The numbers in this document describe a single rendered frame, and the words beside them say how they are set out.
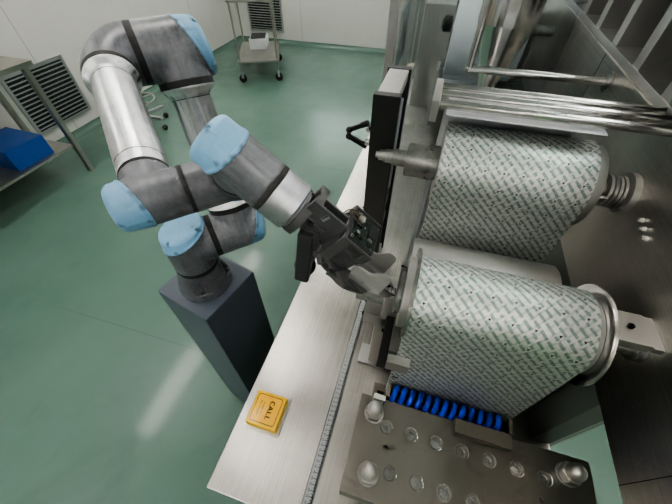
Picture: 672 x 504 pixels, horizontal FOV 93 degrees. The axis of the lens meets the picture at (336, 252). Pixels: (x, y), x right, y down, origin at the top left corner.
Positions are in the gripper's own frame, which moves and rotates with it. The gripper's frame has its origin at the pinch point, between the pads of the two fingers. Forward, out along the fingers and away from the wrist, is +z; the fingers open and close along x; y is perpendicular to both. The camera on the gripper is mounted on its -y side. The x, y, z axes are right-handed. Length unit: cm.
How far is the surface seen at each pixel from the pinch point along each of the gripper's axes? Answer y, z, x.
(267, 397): -36.5, 4.0, -14.4
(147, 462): -150, 12, -33
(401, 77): 12.5, -17.3, 35.9
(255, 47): -232, -131, 422
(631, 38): 44, 15, 62
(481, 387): 3.9, 22.3, -7.2
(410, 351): 0.0, 8.5, -7.1
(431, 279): 10.4, 0.0, -2.2
